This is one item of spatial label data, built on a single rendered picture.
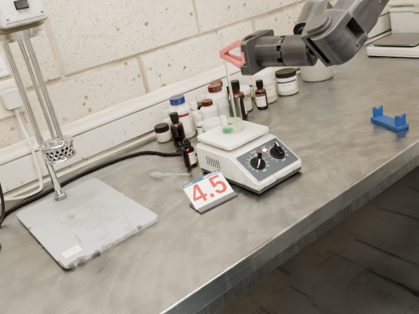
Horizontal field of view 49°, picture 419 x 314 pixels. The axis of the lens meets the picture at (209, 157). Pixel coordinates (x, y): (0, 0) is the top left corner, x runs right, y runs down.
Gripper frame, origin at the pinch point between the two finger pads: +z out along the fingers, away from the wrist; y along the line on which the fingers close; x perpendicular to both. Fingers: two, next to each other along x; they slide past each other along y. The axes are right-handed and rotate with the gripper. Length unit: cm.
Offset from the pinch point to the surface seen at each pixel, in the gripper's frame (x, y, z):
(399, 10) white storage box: 15, -115, -1
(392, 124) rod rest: 25.1, -26.9, -24.5
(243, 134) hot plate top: 17.2, 1.6, -2.5
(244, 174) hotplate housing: 22.2, 9.5, -6.7
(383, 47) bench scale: 23, -91, -2
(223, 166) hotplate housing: 22.0, 7.7, -0.5
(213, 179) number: 23.0, 11.9, -0.6
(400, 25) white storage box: 21, -116, -1
